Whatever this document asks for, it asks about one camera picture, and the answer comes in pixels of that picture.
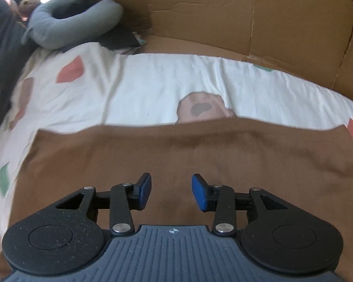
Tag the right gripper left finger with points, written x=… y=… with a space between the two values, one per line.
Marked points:
x=123 y=199

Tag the dark grey pillow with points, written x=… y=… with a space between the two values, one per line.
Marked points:
x=13 y=55

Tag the grey neck pillow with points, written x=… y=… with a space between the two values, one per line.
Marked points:
x=52 y=33

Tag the cream bear print bedsheet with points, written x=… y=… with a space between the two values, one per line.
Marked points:
x=90 y=85

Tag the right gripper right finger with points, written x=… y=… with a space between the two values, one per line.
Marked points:
x=219 y=199

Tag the flattened cardboard box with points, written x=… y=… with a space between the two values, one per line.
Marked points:
x=311 y=39

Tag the small teddy bear toy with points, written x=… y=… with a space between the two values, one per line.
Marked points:
x=26 y=7

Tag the brown t-shirt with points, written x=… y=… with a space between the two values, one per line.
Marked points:
x=312 y=169

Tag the black cloth under pillow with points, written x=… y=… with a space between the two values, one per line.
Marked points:
x=120 y=38

